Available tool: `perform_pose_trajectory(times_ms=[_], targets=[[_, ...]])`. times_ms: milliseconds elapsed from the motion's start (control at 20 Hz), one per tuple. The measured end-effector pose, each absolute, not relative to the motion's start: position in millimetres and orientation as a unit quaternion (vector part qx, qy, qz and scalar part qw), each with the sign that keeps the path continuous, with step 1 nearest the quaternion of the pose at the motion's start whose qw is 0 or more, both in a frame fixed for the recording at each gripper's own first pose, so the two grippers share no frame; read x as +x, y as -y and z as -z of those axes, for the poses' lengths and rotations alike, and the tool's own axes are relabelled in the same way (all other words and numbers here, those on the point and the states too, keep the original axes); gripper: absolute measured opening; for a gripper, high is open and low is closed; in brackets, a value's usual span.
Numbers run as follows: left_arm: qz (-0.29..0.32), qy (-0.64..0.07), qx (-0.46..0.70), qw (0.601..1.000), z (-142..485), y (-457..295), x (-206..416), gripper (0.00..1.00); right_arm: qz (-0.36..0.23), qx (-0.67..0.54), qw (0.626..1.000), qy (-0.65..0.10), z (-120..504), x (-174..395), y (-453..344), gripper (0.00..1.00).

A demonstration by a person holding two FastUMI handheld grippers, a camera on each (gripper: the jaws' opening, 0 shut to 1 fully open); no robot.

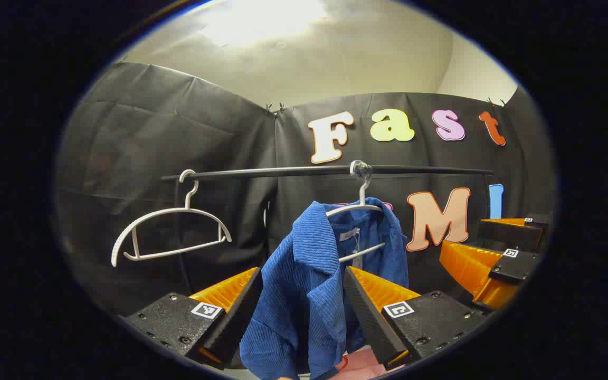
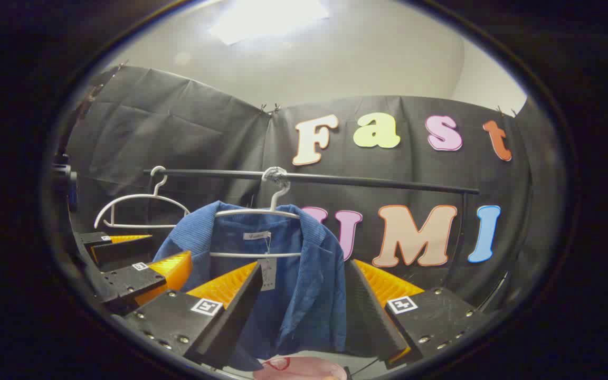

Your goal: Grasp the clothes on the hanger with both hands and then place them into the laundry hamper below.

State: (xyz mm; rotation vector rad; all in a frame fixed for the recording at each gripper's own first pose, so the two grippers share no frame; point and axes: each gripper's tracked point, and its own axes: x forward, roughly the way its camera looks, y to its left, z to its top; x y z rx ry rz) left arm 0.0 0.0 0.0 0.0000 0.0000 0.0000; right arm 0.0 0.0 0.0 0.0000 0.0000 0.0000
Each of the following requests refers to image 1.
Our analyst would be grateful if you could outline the ceiling light panel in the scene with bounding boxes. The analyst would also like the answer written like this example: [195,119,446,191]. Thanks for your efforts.
[198,0,331,47]

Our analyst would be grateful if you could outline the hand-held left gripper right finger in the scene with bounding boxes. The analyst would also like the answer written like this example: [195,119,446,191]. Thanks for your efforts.
[343,265,495,370]

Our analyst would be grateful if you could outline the black clothes rail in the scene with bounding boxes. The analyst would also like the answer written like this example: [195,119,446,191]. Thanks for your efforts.
[160,165,495,296]

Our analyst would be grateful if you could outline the white hanger with taped hook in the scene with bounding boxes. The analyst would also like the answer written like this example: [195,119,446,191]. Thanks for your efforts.
[326,160,387,263]

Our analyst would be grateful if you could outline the blue ribbed knit garment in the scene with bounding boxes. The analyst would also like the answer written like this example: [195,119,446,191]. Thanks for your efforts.
[239,198,410,380]

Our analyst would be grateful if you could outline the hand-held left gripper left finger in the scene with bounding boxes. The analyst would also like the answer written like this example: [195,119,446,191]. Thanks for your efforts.
[119,267,263,367]

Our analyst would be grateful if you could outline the pink laundry hamper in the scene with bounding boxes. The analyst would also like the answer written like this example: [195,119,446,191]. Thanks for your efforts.
[336,346,389,379]

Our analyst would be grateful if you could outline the empty white plastic hanger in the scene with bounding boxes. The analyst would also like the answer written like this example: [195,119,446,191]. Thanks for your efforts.
[111,169,232,268]

